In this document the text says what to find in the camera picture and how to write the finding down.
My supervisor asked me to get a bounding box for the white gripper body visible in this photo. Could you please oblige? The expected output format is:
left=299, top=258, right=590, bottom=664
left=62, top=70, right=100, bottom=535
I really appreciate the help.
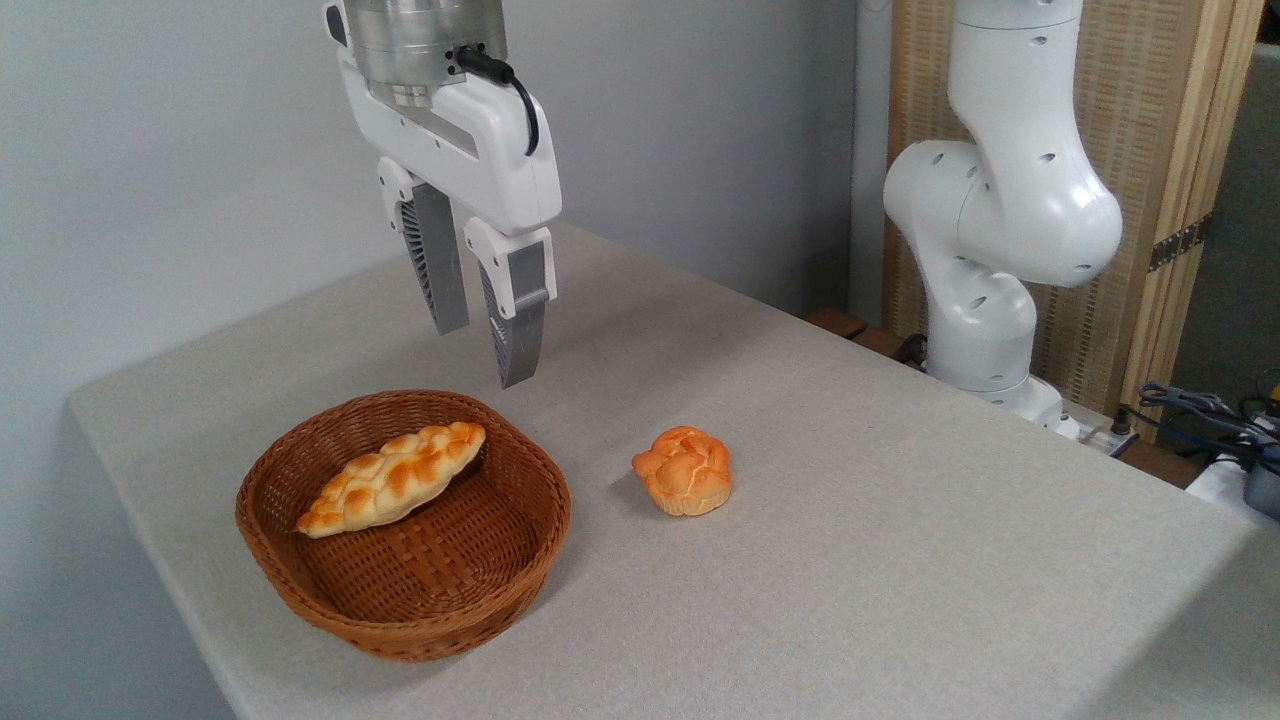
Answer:
left=322, top=0, right=564, bottom=239

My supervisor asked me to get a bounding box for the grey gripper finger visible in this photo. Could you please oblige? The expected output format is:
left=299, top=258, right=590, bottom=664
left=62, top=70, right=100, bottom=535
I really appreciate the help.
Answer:
left=463, top=216, right=558, bottom=390
left=377, top=156, right=472, bottom=337

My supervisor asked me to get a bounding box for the long braided bread loaf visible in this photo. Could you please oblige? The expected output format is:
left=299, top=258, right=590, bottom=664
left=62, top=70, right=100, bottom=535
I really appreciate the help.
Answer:
left=296, top=421, right=488, bottom=540

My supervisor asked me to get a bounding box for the round orange bread bun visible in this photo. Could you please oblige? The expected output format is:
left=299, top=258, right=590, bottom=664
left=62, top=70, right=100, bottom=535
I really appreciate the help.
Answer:
left=631, top=426, right=734, bottom=518

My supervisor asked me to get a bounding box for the brown woven wicker basket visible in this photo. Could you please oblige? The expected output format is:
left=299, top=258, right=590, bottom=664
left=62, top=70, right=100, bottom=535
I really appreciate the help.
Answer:
left=235, top=389, right=573, bottom=663

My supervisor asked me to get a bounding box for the silver metal wrist flange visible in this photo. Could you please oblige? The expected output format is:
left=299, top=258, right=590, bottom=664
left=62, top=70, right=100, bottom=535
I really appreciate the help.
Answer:
left=343, top=0, right=508, bottom=109

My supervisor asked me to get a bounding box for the wooden folding screen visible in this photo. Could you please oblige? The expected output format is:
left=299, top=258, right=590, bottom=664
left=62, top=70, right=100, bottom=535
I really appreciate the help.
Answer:
left=886, top=0, right=1267, bottom=441

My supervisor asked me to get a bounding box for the brass screen hinge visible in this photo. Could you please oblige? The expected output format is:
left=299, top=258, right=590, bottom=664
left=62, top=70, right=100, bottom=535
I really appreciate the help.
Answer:
left=1148, top=214, right=1212, bottom=273

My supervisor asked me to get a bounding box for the white and grey box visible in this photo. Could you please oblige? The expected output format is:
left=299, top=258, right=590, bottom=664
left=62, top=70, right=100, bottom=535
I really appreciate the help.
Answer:
left=1185, top=452, right=1280, bottom=523

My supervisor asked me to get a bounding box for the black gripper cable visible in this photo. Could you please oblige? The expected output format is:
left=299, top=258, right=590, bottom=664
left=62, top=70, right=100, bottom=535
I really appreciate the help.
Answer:
left=455, top=45, right=542, bottom=158

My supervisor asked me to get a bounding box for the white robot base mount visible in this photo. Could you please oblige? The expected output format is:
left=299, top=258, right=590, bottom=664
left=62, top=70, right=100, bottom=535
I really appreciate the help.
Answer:
left=1058, top=398, right=1143, bottom=459

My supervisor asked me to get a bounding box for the bundle of dark cables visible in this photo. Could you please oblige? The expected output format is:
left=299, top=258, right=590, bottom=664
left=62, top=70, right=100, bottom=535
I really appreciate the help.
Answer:
left=1118, top=380, right=1280, bottom=473

